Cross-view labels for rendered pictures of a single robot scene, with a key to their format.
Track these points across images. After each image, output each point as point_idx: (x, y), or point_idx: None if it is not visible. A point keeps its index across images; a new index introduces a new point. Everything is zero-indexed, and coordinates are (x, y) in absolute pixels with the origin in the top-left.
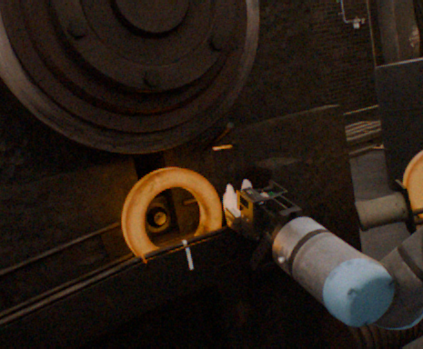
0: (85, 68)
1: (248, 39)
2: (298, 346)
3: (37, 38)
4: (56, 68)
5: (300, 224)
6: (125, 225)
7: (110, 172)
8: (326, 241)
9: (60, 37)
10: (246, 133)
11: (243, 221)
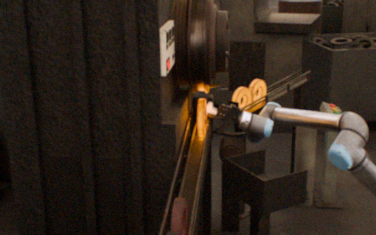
0: (217, 65)
1: None
2: None
3: (214, 56)
4: (214, 65)
5: (247, 112)
6: (203, 119)
7: (186, 101)
8: (257, 115)
9: (217, 56)
10: None
11: (220, 115)
